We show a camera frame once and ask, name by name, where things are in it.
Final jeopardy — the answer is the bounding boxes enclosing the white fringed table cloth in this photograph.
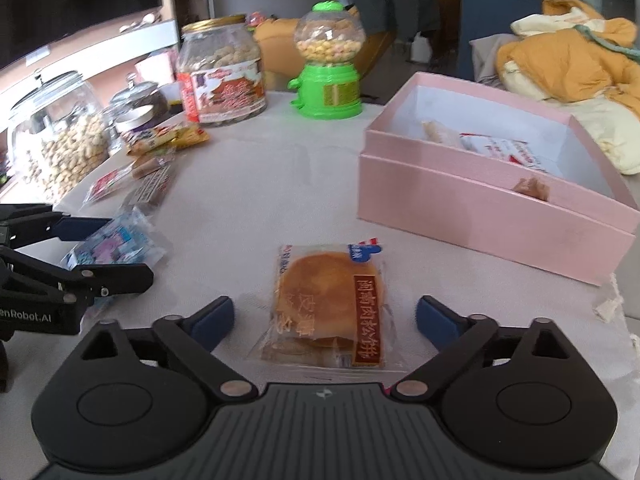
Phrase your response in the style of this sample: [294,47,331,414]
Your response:
[0,90,640,480]

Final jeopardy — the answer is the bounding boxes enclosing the green gumball machine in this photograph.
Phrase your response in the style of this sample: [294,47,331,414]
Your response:
[288,0,366,120]

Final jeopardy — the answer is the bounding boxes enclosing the purple paper cup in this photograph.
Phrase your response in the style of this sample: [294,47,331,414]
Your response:
[114,105,155,144]

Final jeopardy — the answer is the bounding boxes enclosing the yellow cartoon snack bag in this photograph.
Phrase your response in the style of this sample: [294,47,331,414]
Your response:
[125,124,210,157]

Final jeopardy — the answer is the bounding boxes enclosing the brown biscuit pack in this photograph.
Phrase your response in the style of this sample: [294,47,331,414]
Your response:
[122,154,177,214]

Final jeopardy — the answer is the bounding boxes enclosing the orange cream quilt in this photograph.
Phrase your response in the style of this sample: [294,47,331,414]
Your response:
[495,0,639,176]

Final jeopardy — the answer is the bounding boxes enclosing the plastic jar red label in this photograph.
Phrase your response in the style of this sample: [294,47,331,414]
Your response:
[177,14,267,126]

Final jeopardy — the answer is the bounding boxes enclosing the white rice cracker pack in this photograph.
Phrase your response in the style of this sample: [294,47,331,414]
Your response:
[460,133,546,172]

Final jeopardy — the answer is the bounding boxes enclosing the round meat cake pack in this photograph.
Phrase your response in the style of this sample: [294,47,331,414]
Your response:
[250,238,406,372]

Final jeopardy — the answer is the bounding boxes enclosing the orange armchair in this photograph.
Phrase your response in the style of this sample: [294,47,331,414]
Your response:
[254,18,396,91]

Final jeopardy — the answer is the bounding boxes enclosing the blue pink candy bag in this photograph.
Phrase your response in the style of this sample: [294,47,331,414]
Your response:
[60,206,170,302]

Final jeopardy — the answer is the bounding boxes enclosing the beige bread roll pack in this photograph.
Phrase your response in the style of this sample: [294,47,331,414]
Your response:
[422,120,464,150]

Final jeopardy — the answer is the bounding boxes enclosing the pink gift box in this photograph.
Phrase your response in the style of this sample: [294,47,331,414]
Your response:
[358,73,639,285]

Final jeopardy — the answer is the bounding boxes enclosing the large glass peanut jar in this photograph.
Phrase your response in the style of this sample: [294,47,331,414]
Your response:
[8,70,110,204]

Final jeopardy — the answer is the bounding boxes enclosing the clear red label snack pack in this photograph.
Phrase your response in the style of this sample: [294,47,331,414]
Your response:
[84,165,134,205]

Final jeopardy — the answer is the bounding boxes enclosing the small glass jar dark contents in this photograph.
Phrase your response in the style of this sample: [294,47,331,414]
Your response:
[103,73,169,128]

